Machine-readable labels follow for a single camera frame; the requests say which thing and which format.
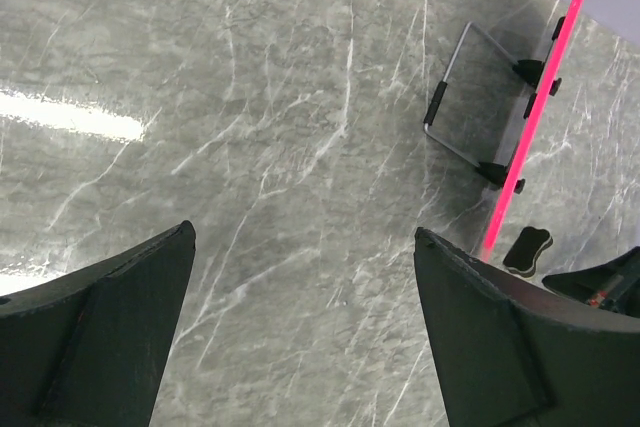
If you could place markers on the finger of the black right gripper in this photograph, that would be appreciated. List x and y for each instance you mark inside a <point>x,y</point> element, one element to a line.
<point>613,286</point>

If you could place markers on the pink framed whiteboard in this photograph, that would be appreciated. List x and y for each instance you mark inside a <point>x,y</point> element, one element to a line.
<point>540,98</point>

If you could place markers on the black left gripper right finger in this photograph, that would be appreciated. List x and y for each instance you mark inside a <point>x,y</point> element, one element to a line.
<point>511,353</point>

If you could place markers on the yellow bone-shaped eraser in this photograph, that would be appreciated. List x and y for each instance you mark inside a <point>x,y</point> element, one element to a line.
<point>522,256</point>

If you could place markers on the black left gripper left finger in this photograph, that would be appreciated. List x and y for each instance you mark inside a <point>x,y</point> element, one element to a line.
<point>90,348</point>

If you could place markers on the wire whiteboard stand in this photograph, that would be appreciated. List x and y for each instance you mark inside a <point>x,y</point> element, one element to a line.
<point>479,109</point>

